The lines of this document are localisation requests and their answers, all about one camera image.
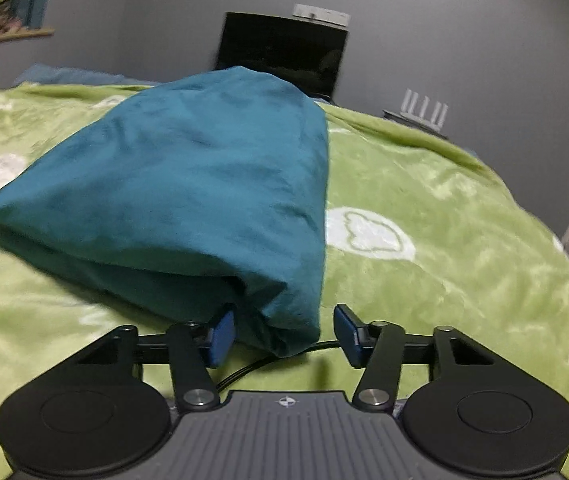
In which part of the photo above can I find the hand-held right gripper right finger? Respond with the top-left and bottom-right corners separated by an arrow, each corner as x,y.
333,304 -> 500,411

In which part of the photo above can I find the wooden wall shelf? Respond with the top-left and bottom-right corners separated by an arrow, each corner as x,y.
0,26 -> 55,63

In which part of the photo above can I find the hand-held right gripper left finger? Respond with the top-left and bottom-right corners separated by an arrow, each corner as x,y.
72,307 -> 238,411

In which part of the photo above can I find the blue pillow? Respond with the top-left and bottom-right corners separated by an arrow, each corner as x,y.
12,63 -> 165,88

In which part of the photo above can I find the black television screen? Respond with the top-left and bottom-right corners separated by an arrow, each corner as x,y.
214,11 -> 351,106

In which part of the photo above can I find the green printed blanket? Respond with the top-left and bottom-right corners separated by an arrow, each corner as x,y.
0,82 -> 569,480

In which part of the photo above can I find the white router with antennas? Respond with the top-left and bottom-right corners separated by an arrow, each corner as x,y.
382,89 -> 450,138

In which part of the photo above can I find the white wall box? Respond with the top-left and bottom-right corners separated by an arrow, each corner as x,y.
292,3 -> 351,28

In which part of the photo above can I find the black cable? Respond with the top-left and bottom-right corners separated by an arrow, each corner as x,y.
214,340 -> 340,391

